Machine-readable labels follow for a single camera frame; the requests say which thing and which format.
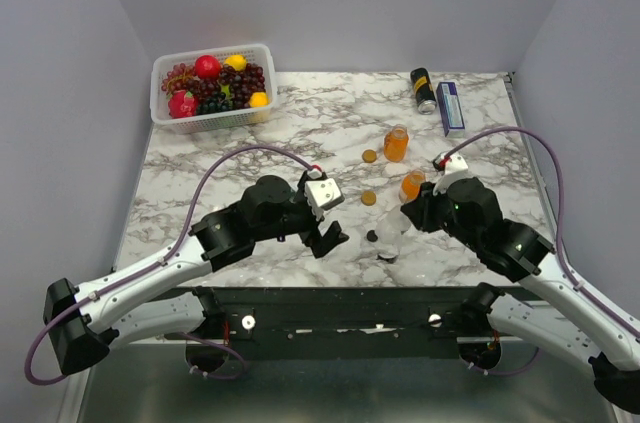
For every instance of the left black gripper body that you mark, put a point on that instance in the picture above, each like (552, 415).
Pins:
(306, 223)

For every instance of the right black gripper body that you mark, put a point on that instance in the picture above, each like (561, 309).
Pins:
(434, 210)

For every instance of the orange juice bottle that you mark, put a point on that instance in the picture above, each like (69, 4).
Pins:
(410, 186)
(396, 143)

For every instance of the clear bottle black cap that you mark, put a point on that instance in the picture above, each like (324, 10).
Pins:
(390, 231)

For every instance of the gold bottle cap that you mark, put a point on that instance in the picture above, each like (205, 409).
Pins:
(368, 198)
(369, 156)

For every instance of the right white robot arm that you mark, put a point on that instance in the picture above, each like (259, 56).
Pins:
(579, 324)

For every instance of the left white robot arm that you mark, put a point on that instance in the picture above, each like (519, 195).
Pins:
(88, 320)

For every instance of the blue white box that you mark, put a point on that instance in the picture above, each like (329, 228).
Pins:
(450, 109)

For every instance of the black drink can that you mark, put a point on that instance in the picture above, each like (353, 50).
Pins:
(423, 90)

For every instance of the yellow lemon front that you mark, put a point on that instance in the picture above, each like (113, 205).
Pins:
(259, 100)

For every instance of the yellow lemon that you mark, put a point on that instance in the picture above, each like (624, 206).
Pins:
(259, 100)
(237, 61)

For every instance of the black grape bunch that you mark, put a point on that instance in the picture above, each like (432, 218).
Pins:
(214, 104)

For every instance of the dark red grape bunch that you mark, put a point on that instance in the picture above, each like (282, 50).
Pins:
(239, 86)

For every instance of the white plastic fruit basket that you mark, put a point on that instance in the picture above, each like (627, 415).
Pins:
(257, 54)

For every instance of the pink dragon fruit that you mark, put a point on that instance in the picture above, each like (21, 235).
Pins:
(182, 104)

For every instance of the yellow lemon back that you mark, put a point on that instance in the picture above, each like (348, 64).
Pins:
(237, 61)

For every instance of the red apple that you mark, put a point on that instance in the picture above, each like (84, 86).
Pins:
(207, 67)

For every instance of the red grape bunch left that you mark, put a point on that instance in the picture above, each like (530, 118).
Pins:
(178, 78)

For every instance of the black aluminium base frame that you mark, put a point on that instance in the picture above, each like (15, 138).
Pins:
(343, 323)

